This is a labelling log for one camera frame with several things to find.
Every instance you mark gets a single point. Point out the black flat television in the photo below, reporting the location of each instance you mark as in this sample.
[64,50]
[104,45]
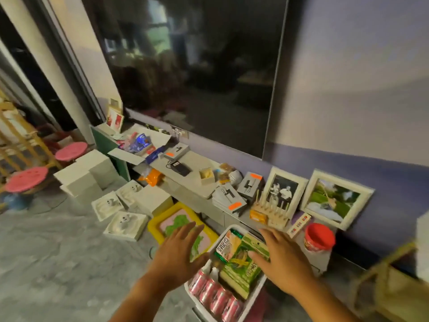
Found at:
[187,63]

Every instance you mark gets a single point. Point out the wooden peg rack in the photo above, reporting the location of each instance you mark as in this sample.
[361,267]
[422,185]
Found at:
[273,214]

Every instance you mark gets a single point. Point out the orange green snack bag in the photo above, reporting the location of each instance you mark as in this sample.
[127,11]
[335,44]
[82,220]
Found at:
[228,246]

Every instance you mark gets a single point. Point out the red white picture card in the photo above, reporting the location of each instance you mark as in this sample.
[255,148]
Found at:
[115,120]

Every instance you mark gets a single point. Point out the white tower air conditioner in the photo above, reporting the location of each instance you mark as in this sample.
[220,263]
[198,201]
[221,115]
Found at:
[50,80]

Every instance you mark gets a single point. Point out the grey box orange sticker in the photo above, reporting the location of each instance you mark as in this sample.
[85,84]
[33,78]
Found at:
[249,186]
[229,199]
[176,151]

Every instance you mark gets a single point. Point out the black handheld device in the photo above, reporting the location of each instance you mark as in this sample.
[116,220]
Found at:
[179,168]

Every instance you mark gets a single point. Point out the orange packet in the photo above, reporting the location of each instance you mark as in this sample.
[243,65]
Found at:
[258,216]

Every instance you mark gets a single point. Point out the red lid jar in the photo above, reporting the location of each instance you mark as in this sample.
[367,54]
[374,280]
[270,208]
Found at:
[320,236]

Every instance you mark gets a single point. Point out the landscape photo frame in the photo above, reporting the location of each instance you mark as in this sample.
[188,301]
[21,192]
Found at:
[335,201]

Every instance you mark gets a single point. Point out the brown snack bag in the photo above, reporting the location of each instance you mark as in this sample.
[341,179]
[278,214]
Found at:
[224,171]

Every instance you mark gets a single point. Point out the white plastic crate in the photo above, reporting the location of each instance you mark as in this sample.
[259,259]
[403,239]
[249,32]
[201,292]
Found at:
[256,295]

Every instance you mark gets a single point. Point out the small open cream carton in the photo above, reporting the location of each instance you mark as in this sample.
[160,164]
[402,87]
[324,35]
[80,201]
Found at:
[206,176]

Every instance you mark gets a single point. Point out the white foam toy tray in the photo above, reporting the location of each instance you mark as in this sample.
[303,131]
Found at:
[130,194]
[125,226]
[108,206]

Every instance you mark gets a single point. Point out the silver foil bag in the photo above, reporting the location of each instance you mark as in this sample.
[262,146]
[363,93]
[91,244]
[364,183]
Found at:
[235,178]

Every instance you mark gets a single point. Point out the wooden baby crib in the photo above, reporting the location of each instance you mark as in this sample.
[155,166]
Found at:
[23,137]

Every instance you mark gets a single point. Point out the person's right hand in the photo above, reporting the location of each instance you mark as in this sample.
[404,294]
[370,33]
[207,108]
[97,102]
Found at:
[288,268]

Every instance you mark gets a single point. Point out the white foam block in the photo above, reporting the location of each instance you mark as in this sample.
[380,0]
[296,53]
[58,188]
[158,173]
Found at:
[97,167]
[75,179]
[82,196]

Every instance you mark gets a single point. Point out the person's right forearm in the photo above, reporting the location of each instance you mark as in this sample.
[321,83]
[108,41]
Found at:
[328,305]

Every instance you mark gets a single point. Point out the pink round stool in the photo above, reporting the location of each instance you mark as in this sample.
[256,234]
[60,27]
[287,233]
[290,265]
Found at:
[71,151]
[26,179]

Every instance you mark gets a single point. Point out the person's left forearm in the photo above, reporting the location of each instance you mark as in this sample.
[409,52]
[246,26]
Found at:
[140,305]

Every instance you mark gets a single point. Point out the blue shiny packet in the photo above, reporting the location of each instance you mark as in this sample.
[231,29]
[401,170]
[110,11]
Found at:
[142,142]

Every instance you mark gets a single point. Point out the wall socket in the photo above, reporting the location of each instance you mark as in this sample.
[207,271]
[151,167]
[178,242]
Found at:
[179,132]

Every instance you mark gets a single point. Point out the white square carton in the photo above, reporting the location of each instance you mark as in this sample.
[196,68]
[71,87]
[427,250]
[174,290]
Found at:
[154,199]

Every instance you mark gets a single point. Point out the open white flap carton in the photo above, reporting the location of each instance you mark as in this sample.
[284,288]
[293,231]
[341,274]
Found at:
[124,155]

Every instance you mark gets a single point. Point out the person's left hand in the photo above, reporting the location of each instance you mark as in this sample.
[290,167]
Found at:
[177,261]

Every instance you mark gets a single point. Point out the black-white photo frame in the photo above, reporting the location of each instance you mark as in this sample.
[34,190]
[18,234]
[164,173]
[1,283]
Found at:
[285,192]

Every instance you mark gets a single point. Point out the cream strip coloured marks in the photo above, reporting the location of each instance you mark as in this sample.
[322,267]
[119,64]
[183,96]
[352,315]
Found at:
[299,225]

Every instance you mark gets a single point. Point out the yellow play tray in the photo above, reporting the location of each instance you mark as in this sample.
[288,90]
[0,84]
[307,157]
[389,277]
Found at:
[174,217]

